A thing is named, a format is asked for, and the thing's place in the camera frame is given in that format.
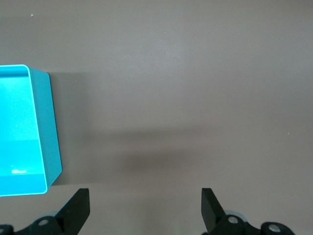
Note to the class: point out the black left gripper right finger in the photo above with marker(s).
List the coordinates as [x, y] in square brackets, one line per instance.
[209, 210]

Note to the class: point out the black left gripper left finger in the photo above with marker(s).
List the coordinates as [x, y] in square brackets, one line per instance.
[78, 210]

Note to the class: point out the teal plastic bin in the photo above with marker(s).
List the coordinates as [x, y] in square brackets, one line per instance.
[17, 117]

